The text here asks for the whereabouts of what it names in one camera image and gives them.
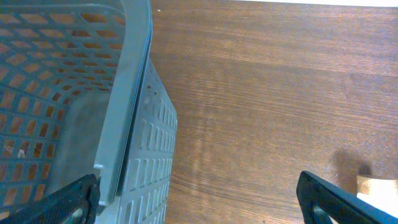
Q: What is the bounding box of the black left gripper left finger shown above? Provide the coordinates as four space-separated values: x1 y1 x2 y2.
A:
1 174 101 224

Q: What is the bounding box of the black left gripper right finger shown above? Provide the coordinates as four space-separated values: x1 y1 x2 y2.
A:
296 170 397 224

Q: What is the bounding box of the beige white tube packet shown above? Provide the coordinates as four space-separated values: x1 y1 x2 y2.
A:
356 175 398 218

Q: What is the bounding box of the grey plastic mesh basket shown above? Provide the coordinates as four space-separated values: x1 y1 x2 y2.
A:
1 0 178 223

